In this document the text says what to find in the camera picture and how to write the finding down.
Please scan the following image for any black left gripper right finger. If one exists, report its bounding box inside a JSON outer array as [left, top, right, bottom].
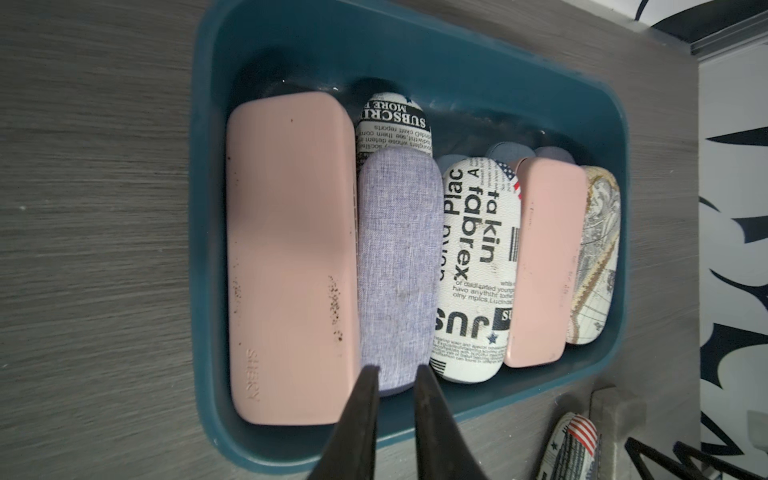
[[414, 365, 487, 480]]

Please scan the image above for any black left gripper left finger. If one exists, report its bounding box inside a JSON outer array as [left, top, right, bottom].
[[308, 365, 380, 480]]

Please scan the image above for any text print glasses case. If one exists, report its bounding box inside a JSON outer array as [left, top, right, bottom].
[[430, 157, 521, 384]]

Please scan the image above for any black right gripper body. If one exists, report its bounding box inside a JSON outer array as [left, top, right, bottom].
[[624, 437, 761, 480]]

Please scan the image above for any aluminium frame corner post right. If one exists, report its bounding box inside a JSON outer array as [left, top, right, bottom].
[[690, 11, 767, 62]]

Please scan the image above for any newspaper flag print glasses case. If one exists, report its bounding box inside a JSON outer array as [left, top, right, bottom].
[[355, 92, 433, 171]]

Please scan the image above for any map print glasses case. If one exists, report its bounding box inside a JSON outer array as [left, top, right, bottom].
[[566, 166, 621, 345]]

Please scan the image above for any pink glasses case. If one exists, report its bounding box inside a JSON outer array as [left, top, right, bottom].
[[504, 157, 587, 368], [226, 92, 361, 426]]

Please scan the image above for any light blue fabric glasses case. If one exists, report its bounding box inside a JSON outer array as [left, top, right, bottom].
[[436, 154, 468, 175]]

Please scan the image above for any grey felt flat glasses case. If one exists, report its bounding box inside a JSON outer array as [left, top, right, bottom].
[[589, 387, 647, 480]]

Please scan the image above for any blue denim glasses case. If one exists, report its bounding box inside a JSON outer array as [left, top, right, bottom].
[[486, 142, 535, 171]]

